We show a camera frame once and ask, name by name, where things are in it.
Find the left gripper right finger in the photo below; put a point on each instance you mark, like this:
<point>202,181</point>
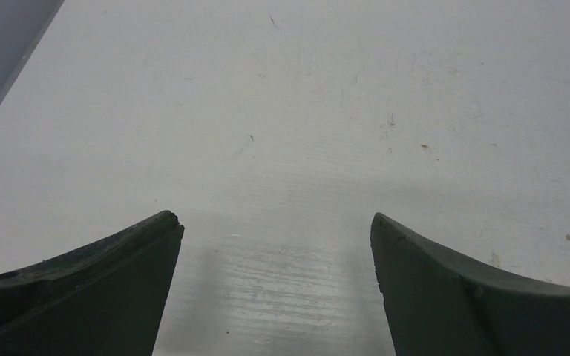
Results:
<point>440,302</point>

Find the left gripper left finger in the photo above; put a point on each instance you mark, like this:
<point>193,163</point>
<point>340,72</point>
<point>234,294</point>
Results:
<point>105,298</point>

